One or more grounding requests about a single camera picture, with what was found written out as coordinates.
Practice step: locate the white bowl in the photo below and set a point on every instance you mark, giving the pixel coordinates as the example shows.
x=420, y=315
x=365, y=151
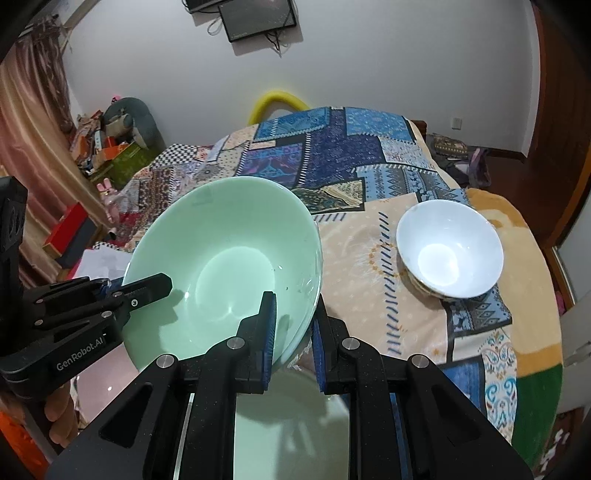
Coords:
x=450, y=249

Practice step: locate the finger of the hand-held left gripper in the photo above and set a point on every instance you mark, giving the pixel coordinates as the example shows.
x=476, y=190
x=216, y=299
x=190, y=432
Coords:
x=69, y=293
x=147, y=286

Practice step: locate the grey plush toy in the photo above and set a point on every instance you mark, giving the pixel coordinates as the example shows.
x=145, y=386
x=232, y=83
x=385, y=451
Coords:
x=138, y=115

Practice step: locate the red and black box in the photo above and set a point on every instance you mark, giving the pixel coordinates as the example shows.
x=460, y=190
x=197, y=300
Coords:
x=69, y=230

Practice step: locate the pile of boxes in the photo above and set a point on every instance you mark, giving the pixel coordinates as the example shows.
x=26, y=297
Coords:
x=90, y=134

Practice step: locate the green plate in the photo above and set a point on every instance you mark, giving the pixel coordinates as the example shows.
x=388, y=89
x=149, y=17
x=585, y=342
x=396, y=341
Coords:
x=286, y=424

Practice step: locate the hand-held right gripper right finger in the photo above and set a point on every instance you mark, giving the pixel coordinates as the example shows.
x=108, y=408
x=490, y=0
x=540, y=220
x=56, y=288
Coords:
x=319, y=355

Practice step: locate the wooden door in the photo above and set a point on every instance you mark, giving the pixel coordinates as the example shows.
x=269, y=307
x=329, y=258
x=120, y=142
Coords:
x=563, y=115

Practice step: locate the green box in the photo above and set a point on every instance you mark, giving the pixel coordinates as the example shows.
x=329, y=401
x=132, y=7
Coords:
x=124, y=161

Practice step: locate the dark clothes pile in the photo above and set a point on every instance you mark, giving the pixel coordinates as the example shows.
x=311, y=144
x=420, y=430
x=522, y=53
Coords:
x=455, y=157

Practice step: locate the patchwork blanket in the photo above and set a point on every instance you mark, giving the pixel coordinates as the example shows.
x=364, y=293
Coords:
x=346, y=152

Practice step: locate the white paper sheet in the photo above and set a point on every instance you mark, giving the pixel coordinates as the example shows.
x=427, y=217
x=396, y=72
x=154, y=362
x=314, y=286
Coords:
x=101, y=263

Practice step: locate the white wall socket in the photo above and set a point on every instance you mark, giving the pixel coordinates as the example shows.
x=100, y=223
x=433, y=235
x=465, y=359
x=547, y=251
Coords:
x=456, y=122

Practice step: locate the green bowl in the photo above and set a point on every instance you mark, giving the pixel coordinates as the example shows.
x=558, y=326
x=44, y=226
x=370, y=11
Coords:
x=221, y=240

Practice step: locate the brown curtain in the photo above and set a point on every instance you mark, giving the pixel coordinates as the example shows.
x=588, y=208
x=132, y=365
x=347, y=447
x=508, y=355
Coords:
x=27, y=138

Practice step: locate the person's left hand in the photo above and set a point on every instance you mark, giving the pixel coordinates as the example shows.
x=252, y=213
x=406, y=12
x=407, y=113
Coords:
x=60, y=415

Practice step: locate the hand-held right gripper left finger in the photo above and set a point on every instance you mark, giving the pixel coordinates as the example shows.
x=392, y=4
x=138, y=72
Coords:
x=268, y=341

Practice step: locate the pink rabbit toy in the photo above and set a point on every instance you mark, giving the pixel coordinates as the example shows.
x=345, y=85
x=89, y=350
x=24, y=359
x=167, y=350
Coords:
x=108, y=198

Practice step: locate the black wall screen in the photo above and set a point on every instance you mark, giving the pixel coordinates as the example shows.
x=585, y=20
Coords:
x=256, y=18

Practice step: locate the black wall box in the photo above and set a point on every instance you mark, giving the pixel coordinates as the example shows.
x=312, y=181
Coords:
x=201, y=4

